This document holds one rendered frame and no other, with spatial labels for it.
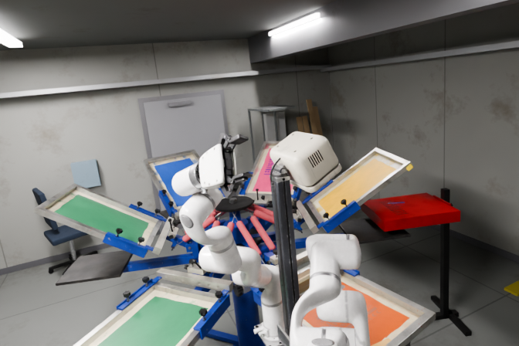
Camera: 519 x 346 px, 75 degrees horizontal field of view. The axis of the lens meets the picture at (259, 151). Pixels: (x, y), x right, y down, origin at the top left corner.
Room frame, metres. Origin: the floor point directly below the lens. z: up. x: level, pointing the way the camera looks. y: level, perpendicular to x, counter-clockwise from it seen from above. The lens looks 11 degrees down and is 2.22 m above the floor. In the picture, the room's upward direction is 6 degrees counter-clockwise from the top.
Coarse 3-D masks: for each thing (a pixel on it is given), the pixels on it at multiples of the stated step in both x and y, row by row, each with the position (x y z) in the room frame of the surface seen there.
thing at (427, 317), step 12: (300, 276) 2.00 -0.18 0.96; (348, 276) 1.93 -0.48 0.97; (360, 276) 1.89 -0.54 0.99; (372, 288) 1.78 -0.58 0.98; (384, 288) 1.75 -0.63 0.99; (396, 300) 1.66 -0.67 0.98; (408, 300) 1.63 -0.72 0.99; (420, 312) 1.54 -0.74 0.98; (432, 312) 1.52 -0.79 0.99; (420, 324) 1.44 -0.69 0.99; (396, 336) 1.39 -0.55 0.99; (408, 336) 1.38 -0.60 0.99
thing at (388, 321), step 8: (344, 288) 1.84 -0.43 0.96; (352, 288) 1.83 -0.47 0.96; (368, 296) 1.75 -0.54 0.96; (376, 304) 1.67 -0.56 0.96; (384, 312) 1.60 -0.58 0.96; (392, 312) 1.59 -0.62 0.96; (376, 320) 1.55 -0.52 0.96; (384, 320) 1.54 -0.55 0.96; (392, 320) 1.54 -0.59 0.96; (400, 320) 1.53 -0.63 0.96; (376, 328) 1.49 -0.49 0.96; (384, 328) 1.48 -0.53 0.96; (392, 328) 1.48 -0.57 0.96; (384, 336) 1.43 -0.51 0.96
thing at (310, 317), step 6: (312, 312) 1.66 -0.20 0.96; (306, 318) 1.61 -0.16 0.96; (312, 318) 1.61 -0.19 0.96; (312, 324) 1.56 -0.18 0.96; (318, 324) 1.56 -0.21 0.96; (324, 324) 1.55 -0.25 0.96; (372, 330) 1.48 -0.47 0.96; (372, 336) 1.44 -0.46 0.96; (378, 336) 1.44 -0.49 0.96; (372, 342) 1.40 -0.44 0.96
